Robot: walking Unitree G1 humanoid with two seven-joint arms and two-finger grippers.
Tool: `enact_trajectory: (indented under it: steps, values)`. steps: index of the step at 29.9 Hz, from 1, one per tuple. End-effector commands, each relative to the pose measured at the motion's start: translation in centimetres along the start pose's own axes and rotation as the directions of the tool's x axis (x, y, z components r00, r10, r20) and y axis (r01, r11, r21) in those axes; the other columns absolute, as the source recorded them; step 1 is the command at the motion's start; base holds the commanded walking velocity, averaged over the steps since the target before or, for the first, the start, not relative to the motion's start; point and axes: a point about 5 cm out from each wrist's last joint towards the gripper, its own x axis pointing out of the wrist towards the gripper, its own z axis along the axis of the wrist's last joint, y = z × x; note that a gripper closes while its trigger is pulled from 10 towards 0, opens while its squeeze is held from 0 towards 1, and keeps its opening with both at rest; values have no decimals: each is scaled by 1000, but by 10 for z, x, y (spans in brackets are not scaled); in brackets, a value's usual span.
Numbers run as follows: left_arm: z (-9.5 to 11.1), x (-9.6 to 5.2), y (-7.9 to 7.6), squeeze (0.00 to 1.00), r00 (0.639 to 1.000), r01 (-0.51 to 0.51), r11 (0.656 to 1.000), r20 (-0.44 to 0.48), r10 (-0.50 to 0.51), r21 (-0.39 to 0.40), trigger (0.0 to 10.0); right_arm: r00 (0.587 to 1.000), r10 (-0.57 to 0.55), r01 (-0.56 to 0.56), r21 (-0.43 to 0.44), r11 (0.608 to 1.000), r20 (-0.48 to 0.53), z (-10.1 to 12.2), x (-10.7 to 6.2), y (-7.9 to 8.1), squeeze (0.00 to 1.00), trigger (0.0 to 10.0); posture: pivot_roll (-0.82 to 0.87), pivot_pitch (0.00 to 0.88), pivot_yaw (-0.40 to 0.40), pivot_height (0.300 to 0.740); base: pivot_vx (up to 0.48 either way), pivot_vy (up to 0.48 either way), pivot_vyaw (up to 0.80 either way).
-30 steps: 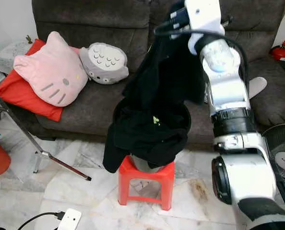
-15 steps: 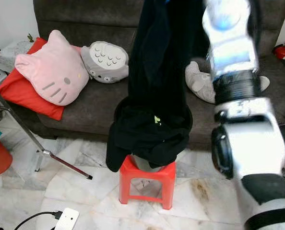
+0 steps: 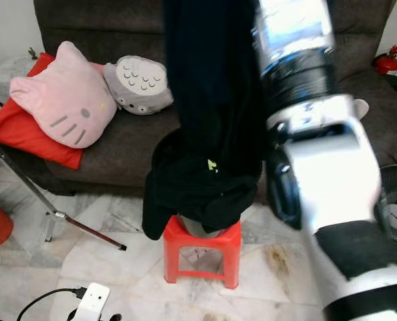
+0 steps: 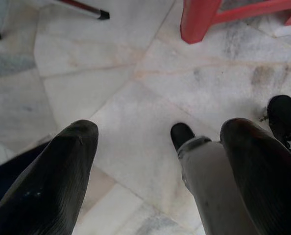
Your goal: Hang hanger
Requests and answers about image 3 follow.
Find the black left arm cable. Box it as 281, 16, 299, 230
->
17, 288, 89, 321

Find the black standing fan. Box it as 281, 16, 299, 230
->
374, 164, 397, 251

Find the metal clothes rack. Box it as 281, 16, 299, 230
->
0, 134, 128, 252

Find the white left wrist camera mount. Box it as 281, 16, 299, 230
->
80, 282, 111, 321

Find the pink cat face pillow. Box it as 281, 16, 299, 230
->
9, 41, 118, 149

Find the red fire extinguisher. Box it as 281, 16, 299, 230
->
372, 42, 397, 76

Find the dark brown sofa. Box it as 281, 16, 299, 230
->
33, 0, 397, 196

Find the large black garment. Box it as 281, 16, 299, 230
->
162, 0, 267, 178

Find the side table with grey cloth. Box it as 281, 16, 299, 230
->
0, 57, 35, 104

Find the grey Totoro plush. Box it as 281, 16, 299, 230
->
103, 56, 174, 116

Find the red cushion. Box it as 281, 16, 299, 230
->
0, 52, 86, 170

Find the black clothes pile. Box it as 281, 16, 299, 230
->
142, 127, 263, 240

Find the red plastic stool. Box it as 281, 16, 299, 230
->
163, 215, 243, 290

